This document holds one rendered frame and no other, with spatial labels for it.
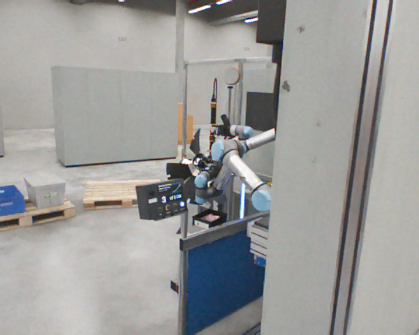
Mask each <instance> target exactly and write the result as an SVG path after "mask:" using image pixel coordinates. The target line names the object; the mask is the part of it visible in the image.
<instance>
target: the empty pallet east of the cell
mask: <svg viewBox="0 0 419 335"><path fill-rule="evenodd" d="M159 181H160V179H151V180H130V181H90V182H87V186H86V189H85V192H84V198H83V210H93V209H115V208H131V207H138V204H132V200H133V199H135V200H136V199H137V194H136V189H135V187H136V186H139V185H143V184H150V183H155V182H159ZM108 200H121V201H122V204H121V205H110V206H94V201H108Z"/></svg>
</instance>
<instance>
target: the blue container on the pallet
mask: <svg viewBox="0 0 419 335"><path fill-rule="evenodd" d="M0 191H4V193H0V216H7V215H11V214H19V213H24V212H25V211H26V207H25V200H24V199H25V198H24V193H22V192H21V191H20V189H19V188H18V187H17V186H16V185H8V186H0Z"/></svg>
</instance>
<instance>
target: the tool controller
mask: <svg viewBox="0 0 419 335"><path fill-rule="evenodd" d="M135 189H136V194H137V199H138V209H139V214H140V219H146V220H152V219H155V218H160V217H163V218H165V217H166V216H167V215H171V216H173V215H174V214H178V213H181V212H184V211H188V209H187V203H186V193H185V188H184V180H183V179H171V180H167V181H159V182H155V183H150V184H143V185H139V186H136V187H135ZM165 194H168V203H167V204H161V201H160V195H165ZM180 202H183V203H184V206H183V207H181V206H180ZM173 204H177V208H173ZM167 205H169V206H170V209H169V210H167V209H166V206H167ZM159 207H162V209H163V211H162V212H159V211H158V208H159Z"/></svg>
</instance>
